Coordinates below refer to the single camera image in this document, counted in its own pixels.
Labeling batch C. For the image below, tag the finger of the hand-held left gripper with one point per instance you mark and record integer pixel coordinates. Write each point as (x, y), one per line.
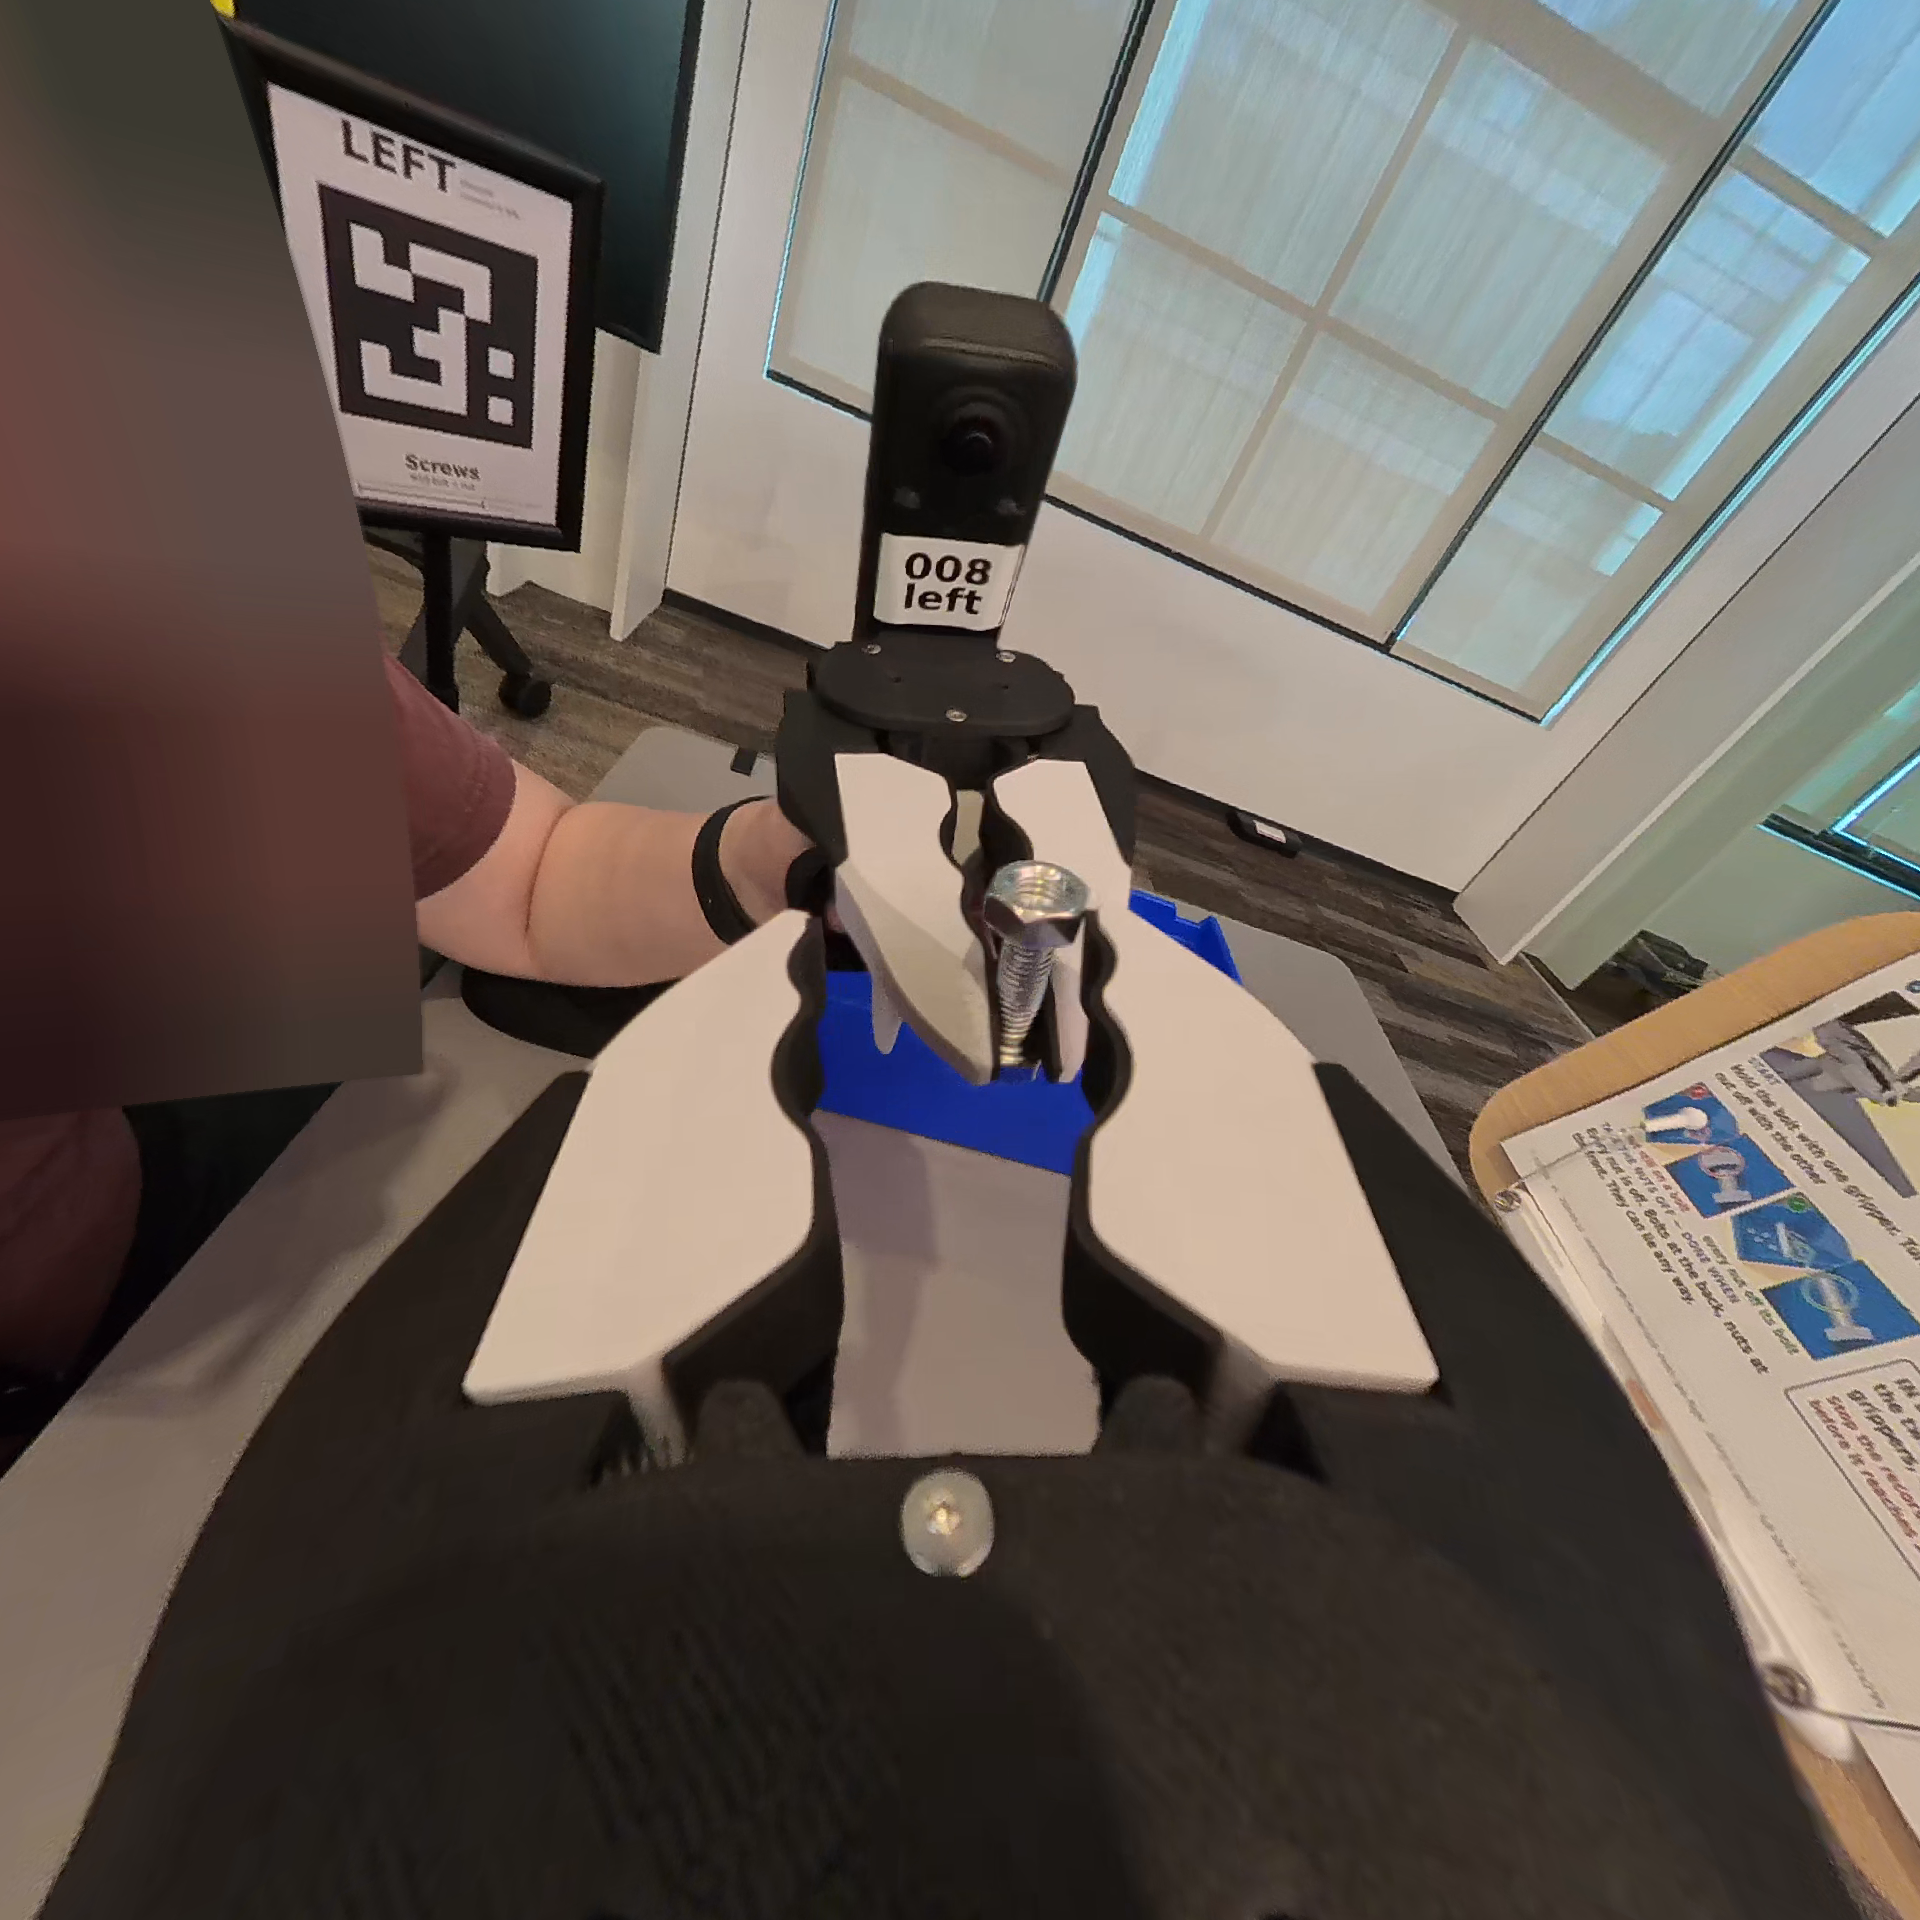
(899, 887)
(1052, 818)

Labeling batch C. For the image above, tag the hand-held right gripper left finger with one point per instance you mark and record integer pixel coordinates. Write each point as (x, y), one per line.
(660, 1186)

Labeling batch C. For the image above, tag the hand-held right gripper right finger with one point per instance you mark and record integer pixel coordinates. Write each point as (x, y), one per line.
(1245, 1201)

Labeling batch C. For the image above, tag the steel hex bolt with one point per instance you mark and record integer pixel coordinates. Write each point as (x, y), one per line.
(1036, 899)

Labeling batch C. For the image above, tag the blue plastic bin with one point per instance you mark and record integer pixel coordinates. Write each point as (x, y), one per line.
(960, 1118)

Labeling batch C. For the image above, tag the person's left forearm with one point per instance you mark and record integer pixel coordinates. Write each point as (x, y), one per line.
(585, 887)

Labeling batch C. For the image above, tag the person's left hand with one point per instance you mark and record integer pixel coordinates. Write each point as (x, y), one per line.
(757, 871)

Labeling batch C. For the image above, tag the floor power outlet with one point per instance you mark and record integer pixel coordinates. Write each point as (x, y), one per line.
(1268, 834)

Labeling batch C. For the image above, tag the wooden document board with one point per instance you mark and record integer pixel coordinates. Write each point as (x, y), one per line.
(1652, 1030)

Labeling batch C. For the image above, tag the printed instruction sheet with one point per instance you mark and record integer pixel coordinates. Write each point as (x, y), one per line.
(1725, 1321)

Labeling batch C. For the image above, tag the white framed window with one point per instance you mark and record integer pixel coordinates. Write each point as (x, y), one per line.
(1349, 301)

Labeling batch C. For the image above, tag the framed marker sign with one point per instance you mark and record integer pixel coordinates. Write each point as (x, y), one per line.
(435, 301)

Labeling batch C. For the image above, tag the white document stand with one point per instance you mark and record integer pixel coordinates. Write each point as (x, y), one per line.
(1824, 1726)

